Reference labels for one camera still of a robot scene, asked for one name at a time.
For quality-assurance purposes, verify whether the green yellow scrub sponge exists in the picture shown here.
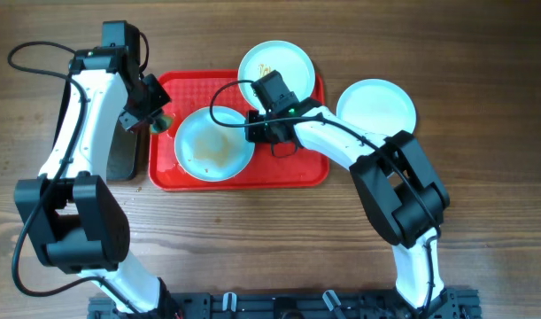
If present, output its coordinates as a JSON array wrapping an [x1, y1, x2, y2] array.
[[150, 114, 173, 135]]

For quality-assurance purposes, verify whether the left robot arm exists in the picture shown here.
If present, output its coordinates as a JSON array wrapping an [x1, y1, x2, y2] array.
[[14, 20, 179, 318]]

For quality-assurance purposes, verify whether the light blue plate top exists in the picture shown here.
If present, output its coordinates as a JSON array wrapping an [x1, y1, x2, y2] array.
[[237, 40, 316, 100]]

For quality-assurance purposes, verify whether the light blue plate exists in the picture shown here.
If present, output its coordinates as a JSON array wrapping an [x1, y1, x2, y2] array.
[[237, 40, 316, 100], [336, 79, 417, 136], [174, 105, 255, 183]]

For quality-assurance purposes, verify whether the black rectangular water basin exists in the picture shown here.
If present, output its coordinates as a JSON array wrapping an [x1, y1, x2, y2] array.
[[39, 76, 141, 181]]

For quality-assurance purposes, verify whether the red plastic serving tray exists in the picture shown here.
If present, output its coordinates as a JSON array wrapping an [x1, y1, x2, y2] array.
[[149, 69, 329, 191]]

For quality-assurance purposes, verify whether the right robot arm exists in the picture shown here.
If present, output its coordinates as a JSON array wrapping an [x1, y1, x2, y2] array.
[[245, 71, 450, 318]]

